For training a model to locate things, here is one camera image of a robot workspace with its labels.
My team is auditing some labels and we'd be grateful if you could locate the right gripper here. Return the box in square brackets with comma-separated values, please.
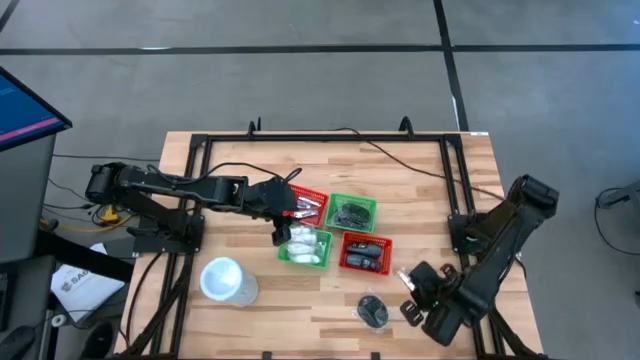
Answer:
[399, 260, 464, 329]

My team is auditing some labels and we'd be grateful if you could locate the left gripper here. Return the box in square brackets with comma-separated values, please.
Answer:
[244, 177, 299, 247]

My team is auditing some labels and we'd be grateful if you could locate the green slotted plastic basket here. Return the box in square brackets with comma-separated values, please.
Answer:
[277, 225, 334, 270]
[324, 192, 378, 234]

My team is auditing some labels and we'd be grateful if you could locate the red slotted plastic basket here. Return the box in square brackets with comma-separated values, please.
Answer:
[338, 231, 394, 277]
[287, 183, 330, 229]

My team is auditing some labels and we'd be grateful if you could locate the large white plastic jug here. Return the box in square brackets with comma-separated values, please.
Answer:
[199, 256, 260, 308]

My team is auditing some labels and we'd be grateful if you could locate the white printed paper sheet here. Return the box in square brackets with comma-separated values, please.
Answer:
[49, 242, 126, 324]

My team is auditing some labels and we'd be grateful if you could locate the black round floor object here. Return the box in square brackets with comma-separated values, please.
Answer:
[79, 319, 116, 360]

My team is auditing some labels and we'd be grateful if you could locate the grey cabinet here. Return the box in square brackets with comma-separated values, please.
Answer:
[0, 133, 57, 265]

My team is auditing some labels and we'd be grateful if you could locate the monitor with blue screen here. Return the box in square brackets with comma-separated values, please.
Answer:
[0, 66, 74, 152]

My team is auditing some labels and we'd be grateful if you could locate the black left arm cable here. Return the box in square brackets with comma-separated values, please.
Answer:
[147, 160, 304, 184]

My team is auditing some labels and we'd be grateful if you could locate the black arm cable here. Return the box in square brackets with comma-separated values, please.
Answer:
[332, 127, 506, 201]
[147, 160, 304, 184]

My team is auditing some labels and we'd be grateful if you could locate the black aluminium rig frame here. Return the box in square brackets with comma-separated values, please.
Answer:
[113, 115, 549, 360]

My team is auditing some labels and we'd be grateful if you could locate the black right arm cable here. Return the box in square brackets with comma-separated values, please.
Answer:
[332, 127, 506, 201]

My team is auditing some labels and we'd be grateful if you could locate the yellow floor cable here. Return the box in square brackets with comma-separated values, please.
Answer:
[39, 205, 137, 234]

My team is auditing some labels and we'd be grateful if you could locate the black floor cable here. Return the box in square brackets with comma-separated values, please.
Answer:
[592, 185, 640, 257]

